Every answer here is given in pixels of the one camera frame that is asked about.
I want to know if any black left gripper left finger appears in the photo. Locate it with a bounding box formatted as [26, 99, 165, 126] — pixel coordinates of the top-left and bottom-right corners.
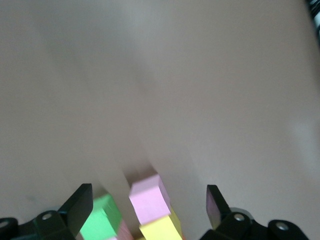
[0, 183, 94, 240]

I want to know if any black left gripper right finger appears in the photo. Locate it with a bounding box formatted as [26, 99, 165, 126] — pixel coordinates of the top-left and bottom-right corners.
[199, 184, 310, 240]

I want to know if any green foam cube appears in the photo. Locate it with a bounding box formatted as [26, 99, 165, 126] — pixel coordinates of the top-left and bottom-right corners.
[79, 193, 123, 240]

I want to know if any pink foam cube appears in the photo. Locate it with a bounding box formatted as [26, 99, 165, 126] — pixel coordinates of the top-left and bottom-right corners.
[128, 174, 172, 226]
[106, 220, 133, 240]

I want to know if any yellow foam cube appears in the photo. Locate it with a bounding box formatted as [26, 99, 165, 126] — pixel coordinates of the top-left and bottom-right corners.
[138, 206, 183, 240]

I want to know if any brown table cover mat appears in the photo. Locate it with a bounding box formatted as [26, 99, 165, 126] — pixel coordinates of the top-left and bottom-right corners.
[0, 0, 320, 240]

